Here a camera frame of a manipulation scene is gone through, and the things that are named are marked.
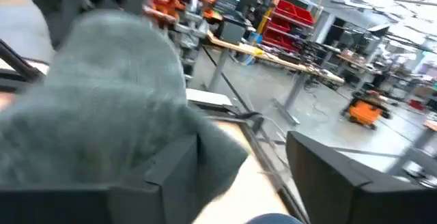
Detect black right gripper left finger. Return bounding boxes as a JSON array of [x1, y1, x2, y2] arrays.
[[0, 135, 199, 224]]

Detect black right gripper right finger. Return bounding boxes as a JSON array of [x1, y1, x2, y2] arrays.
[[286, 130, 437, 224]]

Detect blue denim hat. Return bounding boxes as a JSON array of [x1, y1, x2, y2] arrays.
[[244, 212, 304, 224]]

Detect green terry hat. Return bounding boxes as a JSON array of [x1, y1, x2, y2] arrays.
[[0, 9, 249, 224]]

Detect grey leg wooden workbench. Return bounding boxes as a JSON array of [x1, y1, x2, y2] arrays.
[[385, 120, 437, 184]]

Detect orange shop vacuum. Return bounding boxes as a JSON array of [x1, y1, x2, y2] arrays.
[[341, 89, 393, 130]]

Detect red box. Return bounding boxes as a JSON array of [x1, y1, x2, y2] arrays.
[[408, 98, 426, 111]]

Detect long wooden top workbench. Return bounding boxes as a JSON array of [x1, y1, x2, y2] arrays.
[[203, 31, 346, 126]]

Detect red bin shelf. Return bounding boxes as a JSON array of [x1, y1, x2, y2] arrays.
[[261, 0, 315, 53]]

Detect parts bin rack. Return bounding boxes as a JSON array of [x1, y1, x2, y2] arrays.
[[142, 0, 221, 81]]

